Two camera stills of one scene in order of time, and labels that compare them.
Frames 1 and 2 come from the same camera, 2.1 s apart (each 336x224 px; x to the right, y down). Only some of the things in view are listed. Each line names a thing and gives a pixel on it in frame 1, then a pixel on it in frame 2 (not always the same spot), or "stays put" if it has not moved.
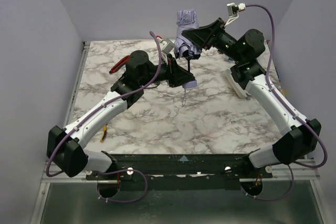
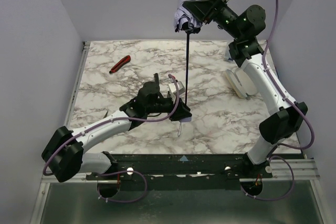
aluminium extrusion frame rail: x=283 y=172 stays put
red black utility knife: x=122 y=62 stays put
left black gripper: x=170 y=70 -> x=174 y=106
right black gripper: x=211 y=33 -> x=213 y=7
